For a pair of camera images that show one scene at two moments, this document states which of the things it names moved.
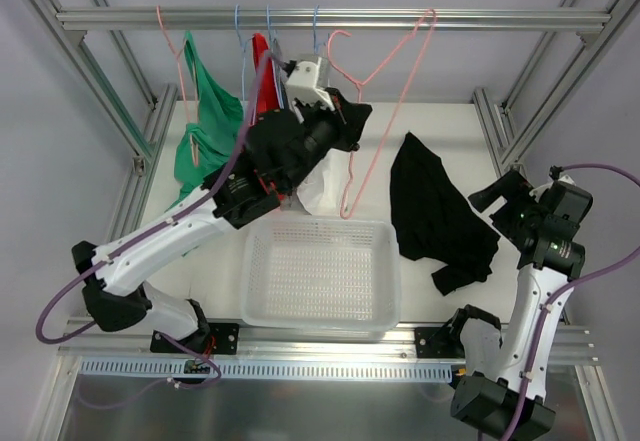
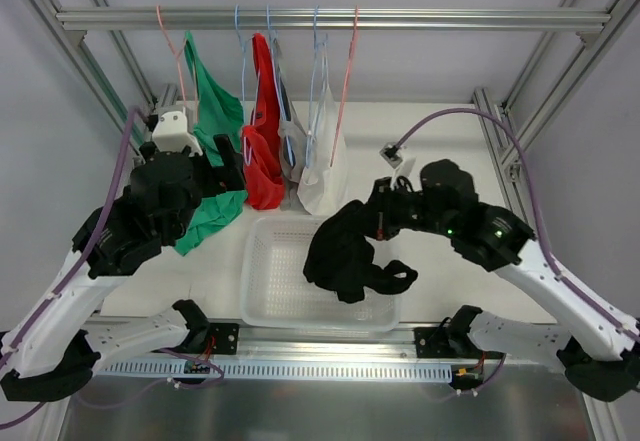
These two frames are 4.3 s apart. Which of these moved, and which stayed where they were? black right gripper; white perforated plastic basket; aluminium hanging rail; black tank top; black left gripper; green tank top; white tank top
Moved: black right gripper; black left gripper; black tank top
Stayed: green tank top; white perforated plastic basket; aluminium hanging rail; white tank top
